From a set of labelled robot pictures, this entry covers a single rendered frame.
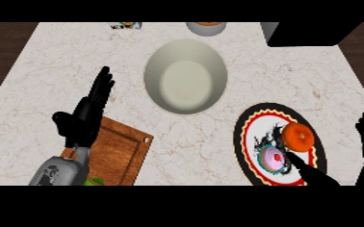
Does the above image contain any grey cup with orange content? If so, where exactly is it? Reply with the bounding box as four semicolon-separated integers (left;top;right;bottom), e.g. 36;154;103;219
186;21;230;38

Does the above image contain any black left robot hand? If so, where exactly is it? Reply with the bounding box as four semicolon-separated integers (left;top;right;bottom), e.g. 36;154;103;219
52;65;118;149

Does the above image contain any green vegetable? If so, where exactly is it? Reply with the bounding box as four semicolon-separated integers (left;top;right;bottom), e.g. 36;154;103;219
84;177;107;187

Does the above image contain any pink frosted cupcake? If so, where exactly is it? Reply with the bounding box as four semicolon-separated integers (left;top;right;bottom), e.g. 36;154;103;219
258;145;294;175

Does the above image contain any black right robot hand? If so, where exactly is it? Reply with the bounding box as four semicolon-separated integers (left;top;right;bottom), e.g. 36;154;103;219
283;113;364;187

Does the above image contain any pale grey bowl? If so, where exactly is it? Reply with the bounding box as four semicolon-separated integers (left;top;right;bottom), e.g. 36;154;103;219
143;38;230;116

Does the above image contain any black appliance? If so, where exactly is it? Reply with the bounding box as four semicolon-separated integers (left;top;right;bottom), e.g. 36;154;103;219
260;21;364;48

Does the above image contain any brown wooden cutting board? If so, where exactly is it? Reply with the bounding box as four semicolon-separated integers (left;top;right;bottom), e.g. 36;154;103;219
58;114;156;187

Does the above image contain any black-rimmed patterned plate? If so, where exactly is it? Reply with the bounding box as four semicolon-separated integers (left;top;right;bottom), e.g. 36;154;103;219
233;102;329;187

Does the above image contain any orange squash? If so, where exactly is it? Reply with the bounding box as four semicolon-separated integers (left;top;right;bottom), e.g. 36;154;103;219
280;121;316;153

